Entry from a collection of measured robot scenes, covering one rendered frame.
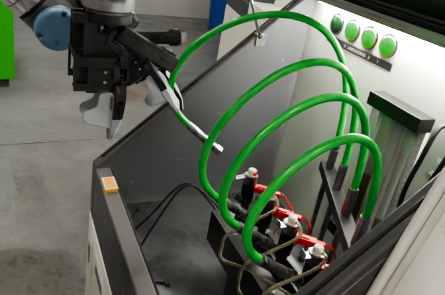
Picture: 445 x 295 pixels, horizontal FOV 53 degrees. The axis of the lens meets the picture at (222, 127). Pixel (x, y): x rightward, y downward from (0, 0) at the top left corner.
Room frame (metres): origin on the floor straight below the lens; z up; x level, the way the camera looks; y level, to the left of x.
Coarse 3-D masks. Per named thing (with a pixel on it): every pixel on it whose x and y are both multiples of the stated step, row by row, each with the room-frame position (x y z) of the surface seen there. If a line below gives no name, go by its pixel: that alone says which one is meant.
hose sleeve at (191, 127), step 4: (192, 124) 0.86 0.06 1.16; (188, 128) 0.86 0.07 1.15; (192, 128) 0.86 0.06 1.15; (196, 128) 0.86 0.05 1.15; (192, 132) 0.86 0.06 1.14; (196, 132) 0.86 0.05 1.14; (200, 132) 0.86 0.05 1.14; (196, 136) 0.86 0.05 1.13; (200, 136) 0.86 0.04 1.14; (204, 136) 0.86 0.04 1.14; (204, 140) 0.86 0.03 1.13; (216, 144) 0.87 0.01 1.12; (212, 148) 0.86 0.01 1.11
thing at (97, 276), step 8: (96, 240) 0.89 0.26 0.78; (88, 248) 0.96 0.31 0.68; (96, 248) 0.88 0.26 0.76; (88, 256) 0.96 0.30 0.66; (96, 256) 0.88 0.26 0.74; (96, 264) 0.87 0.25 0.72; (88, 272) 0.96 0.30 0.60; (96, 272) 0.86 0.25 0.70; (104, 272) 0.79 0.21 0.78; (88, 280) 0.95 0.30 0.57; (96, 280) 0.86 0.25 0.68; (104, 280) 0.78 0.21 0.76; (88, 288) 0.95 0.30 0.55; (96, 288) 0.86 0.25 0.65; (104, 288) 0.78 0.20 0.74
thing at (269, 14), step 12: (264, 12) 0.87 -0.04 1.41; (276, 12) 0.87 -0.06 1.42; (288, 12) 0.88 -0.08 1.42; (228, 24) 0.86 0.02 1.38; (312, 24) 0.88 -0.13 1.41; (204, 36) 0.86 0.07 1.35; (192, 48) 0.86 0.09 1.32; (336, 48) 0.88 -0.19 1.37; (180, 60) 0.86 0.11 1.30; (180, 120) 0.86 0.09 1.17; (336, 132) 0.90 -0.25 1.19
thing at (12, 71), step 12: (0, 12) 3.40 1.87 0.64; (12, 12) 3.45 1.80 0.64; (0, 24) 3.40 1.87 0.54; (12, 24) 3.45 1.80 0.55; (0, 36) 3.40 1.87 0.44; (12, 36) 3.45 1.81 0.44; (0, 48) 3.39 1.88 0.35; (12, 48) 3.45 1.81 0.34; (0, 60) 3.39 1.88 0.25; (12, 60) 3.45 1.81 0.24; (0, 72) 3.39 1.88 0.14; (12, 72) 3.45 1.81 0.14; (0, 84) 3.42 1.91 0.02
